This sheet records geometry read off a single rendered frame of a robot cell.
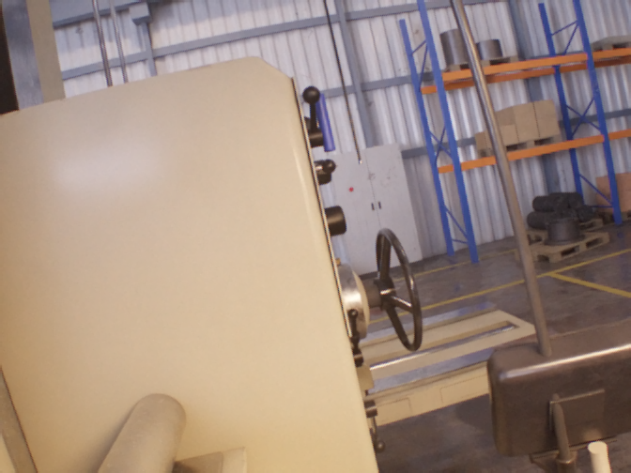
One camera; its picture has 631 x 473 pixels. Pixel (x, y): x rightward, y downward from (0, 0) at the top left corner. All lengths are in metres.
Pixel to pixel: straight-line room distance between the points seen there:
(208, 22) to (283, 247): 8.56
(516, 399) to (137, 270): 0.70
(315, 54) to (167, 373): 8.48
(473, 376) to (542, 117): 6.96
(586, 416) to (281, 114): 0.77
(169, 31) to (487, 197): 6.42
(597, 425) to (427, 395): 1.33
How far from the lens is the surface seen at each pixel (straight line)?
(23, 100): 1.48
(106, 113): 0.96
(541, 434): 1.01
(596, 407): 1.00
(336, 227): 1.18
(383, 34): 9.54
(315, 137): 1.03
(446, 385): 2.30
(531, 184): 10.17
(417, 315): 1.36
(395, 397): 2.25
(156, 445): 0.82
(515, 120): 8.66
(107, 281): 0.96
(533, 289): 0.87
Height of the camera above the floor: 1.64
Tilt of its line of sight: 6 degrees down
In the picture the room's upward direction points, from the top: 12 degrees counter-clockwise
